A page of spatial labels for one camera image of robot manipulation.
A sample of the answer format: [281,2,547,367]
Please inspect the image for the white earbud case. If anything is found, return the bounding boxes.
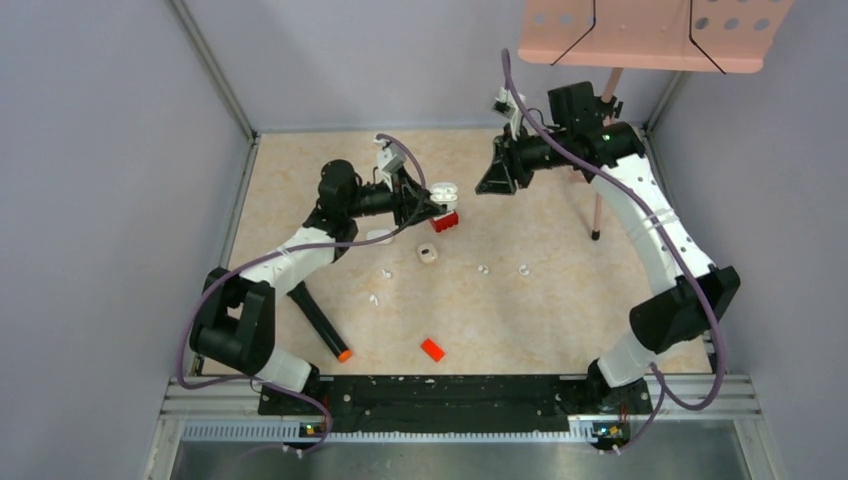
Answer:
[429,182,458,210]
[365,229,394,245]

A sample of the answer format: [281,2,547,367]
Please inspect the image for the beige earbud case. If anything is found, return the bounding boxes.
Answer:
[416,243,439,265]

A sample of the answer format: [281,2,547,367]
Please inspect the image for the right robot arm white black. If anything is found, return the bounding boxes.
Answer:
[475,82,741,412]

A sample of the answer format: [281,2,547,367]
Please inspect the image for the small orange red block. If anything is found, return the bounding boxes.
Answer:
[420,338,445,362]

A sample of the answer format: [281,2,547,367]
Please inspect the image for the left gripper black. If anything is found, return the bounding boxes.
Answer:
[344,164,445,227]

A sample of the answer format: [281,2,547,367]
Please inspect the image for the black marker orange cap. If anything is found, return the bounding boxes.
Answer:
[287,281,353,363]

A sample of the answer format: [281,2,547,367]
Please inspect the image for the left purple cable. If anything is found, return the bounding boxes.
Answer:
[174,133,429,458]

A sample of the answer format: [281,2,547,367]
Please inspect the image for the closed white earbud case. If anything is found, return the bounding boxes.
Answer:
[365,229,394,245]

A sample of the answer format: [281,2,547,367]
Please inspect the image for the pink music stand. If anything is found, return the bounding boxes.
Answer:
[516,0,796,241]

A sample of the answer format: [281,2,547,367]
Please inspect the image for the red block with windows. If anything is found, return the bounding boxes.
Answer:
[429,210,460,233]

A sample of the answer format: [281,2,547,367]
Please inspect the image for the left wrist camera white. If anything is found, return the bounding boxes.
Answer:
[374,134,406,178]

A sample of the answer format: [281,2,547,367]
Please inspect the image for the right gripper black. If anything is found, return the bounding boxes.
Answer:
[477,124,571,196]

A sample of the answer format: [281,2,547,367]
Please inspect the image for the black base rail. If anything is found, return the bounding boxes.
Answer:
[258,375,653,434]

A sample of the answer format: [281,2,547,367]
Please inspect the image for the grey cable duct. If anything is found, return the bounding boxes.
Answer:
[181,419,599,444]

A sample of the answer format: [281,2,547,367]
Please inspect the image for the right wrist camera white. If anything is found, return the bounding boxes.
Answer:
[491,87,524,140]

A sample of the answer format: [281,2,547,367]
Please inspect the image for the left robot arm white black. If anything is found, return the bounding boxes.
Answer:
[187,159,458,414]

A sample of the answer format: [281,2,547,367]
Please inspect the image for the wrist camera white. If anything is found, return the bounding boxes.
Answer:
[374,134,406,178]
[491,87,524,140]

